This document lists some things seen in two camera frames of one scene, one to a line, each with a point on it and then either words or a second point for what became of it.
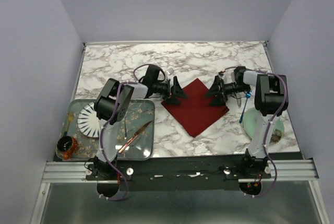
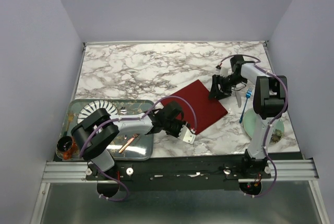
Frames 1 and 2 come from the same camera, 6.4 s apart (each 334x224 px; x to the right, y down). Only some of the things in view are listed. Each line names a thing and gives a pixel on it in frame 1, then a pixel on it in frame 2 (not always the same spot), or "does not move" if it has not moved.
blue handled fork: [248, 95] does not move
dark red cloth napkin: [194, 114] does not move
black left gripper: [177, 91] to [180, 123]
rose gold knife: [130, 140] does not move
